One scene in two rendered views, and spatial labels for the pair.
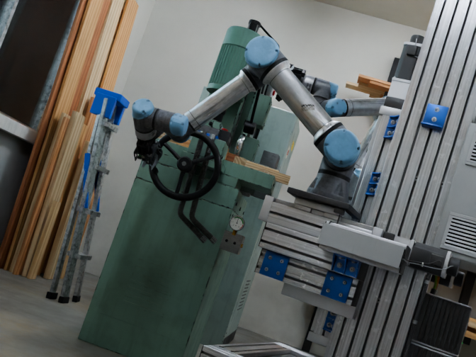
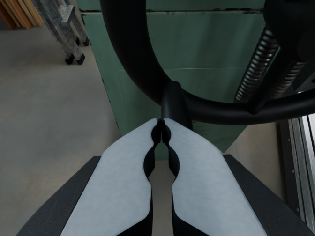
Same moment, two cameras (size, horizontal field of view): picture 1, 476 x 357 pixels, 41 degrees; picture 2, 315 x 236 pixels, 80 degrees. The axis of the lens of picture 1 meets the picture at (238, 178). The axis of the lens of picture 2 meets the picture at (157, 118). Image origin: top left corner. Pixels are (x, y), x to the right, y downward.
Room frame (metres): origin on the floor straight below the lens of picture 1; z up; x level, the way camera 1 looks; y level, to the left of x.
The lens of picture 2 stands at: (2.43, 0.35, 0.88)
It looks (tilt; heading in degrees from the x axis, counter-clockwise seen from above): 58 degrees down; 349
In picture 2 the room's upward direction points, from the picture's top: 2 degrees clockwise
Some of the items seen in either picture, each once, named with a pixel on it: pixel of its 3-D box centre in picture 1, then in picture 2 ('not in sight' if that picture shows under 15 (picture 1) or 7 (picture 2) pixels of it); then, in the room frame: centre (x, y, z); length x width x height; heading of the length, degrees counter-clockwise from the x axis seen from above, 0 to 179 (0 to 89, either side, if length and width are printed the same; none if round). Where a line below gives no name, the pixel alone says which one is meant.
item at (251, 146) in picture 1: (246, 150); not in sight; (3.04, 0.00, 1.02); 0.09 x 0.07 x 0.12; 84
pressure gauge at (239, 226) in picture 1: (236, 225); not in sight; (2.63, -0.06, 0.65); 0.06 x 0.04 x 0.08; 84
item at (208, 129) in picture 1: (214, 133); not in sight; (2.67, 0.15, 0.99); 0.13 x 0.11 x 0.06; 84
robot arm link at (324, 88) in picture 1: (324, 89); not in sight; (2.72, -0.23, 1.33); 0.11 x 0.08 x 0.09; 84
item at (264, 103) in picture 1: (259, 111); not in sight; (3.07, 0.00, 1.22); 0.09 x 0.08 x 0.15; 174
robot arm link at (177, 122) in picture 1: (171, 124); not in sight; (2.22, 0.28, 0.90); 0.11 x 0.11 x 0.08; 81
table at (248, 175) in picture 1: (207, 163); not in sight; (2.76, 0.15, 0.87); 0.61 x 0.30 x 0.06; 84
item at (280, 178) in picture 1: (221, 159); not in sight; (2.86, 0.10, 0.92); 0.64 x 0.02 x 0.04; 84
